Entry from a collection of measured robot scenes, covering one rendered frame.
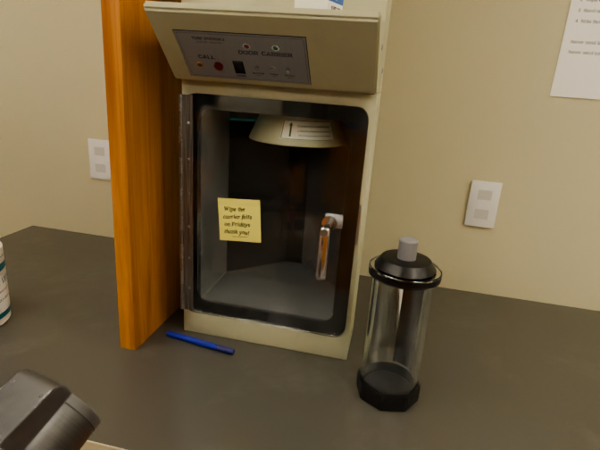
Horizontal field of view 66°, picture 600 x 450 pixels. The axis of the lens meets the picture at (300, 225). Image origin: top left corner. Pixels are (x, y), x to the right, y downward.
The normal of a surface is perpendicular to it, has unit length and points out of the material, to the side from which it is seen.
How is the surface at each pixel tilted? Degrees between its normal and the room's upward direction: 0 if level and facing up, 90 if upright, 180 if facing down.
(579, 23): 90
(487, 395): 0
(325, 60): 135
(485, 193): 90
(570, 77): 90
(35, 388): 21
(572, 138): 90
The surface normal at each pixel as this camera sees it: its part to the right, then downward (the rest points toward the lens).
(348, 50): -0.20, 0.87
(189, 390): 0.07, -0.95
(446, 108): -0.22, 0.29
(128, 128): 0.97, 0.13
